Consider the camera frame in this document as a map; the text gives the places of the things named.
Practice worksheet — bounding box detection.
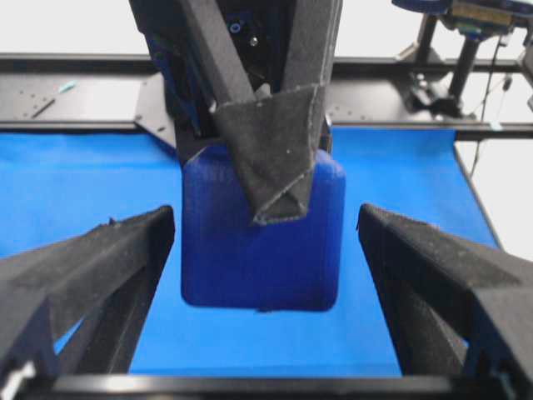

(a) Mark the blue table mat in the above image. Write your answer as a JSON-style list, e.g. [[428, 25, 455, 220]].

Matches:
[[0, 127, 501, 379]]

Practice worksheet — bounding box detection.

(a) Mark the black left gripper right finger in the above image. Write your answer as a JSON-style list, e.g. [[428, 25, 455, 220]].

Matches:
[[357, 204, 532, 378]]

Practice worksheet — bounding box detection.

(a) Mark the blue block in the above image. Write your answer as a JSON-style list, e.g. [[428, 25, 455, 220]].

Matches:
[[181, 146, 346, 312]]

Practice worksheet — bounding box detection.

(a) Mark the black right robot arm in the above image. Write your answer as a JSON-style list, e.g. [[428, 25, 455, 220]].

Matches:
[[130, 1, 342, 225]]

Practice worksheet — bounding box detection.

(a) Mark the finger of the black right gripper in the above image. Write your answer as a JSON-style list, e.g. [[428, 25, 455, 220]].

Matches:
[[178, 1, 342, 225]]

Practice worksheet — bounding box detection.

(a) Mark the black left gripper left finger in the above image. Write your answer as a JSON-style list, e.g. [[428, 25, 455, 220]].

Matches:
[[1, 206, 175, 377]]

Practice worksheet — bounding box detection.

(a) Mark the black aluminium frame rail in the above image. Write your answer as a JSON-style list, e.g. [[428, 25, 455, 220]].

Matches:
[[1, 53, 532, 141]]

